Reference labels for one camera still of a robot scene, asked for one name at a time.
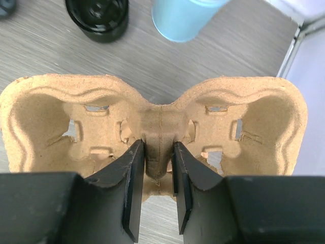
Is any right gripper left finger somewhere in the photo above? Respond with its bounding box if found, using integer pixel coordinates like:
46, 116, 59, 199
81, 140, 145, 243

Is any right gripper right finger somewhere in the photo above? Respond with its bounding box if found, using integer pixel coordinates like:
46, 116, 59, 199
172, 142, 223, 235

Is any pulp cup carrier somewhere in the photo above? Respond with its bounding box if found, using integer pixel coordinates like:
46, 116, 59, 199
1, 74, 308, 200

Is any lidded black coffee cup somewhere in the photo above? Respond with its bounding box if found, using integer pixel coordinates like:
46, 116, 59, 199
65, 0, 129, 43

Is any light blue straw holder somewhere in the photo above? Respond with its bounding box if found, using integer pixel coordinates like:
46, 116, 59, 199
152, 0, 229, 43

